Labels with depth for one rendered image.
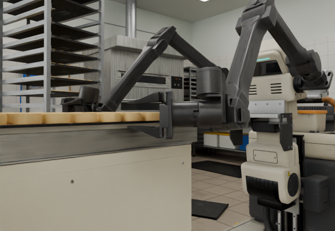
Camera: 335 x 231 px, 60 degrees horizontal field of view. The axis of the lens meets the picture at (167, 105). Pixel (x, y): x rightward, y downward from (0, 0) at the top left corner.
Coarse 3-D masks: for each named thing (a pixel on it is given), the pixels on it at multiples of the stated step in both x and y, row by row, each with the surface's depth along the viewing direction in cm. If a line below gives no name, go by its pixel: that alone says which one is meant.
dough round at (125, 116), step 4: (124, 116) 66; (128, 116) 66; (132, 116) 66; (136, 116) 66; (140, 116) 67; (124, 120) 66; (128, 120) 66; (132, 120) 66; (136, 120) 66; (140, 120) 67
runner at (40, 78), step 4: (32, 76) 195; (36, 76) 192; (40, 76) 189; (4, 80) 216; (8, 80) 212; (12, 80) 209; (16, 80) 206; (20, 80) 203; (24, 80) 200; (28, 80) 197; (32, 80) 194; (36, 80) 193; (40, 80) 193
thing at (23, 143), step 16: (0, 128) 49; (16, 128) 51; (32, 128) 53; (48, 128) 55; (64, 128) 57; (80, 128) 59; (96, 128) 61; (112, 128) 64; (128, 128) 67; (176, 128) 77; (192, 128) 81; (0, 144) 49; (16, 144) 51; (32, 144) 53; (48, 144) 55; (64, 144) 57; (80, 144) 59; (96, 144) 61; (112, 144) 64; (128, 144) 67; (144, 144) 70; (160, 144) 73; (0, 160) 49; (16, 160) 51
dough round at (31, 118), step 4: (12, 116) 51; (16, 116) 51; (20, 116) 51; (24, 116) 51; (28, 116) 51; (32, 116) 51; (36, 116) 52; (40, 116) 53; (12, 120) 51; (16, 120) 51; (20, 120) 51; (24, 120) 51; (28, 120) 51; (32, 120) 51; (36, 120) 52; (40, 120) 53; (16, 124) 51; (20, 124) 51; (24, 124) 51
